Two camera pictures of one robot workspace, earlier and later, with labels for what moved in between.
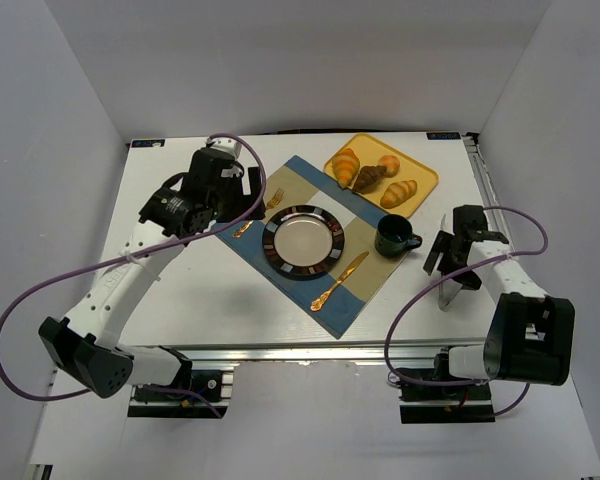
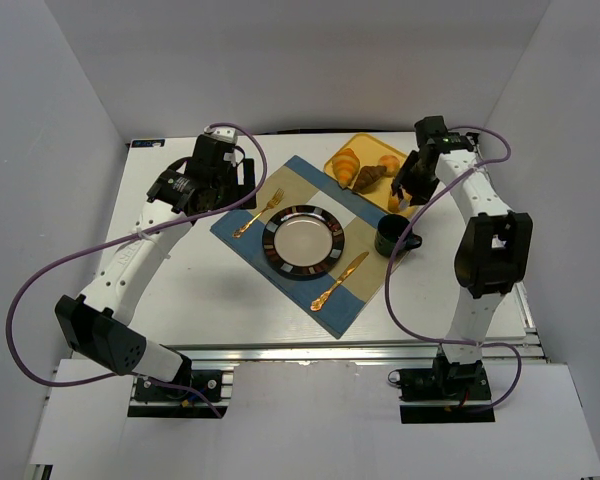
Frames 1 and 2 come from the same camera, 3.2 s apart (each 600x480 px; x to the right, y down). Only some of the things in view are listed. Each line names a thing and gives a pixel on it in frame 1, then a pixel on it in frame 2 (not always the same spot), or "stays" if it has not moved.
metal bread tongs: (447, 290) to (405, 201)
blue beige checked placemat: (315, 244) stays
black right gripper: (453, 250) to (412, 178)
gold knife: (317, 303) stays
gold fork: (274, 201) stays
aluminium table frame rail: (346, 353) stays
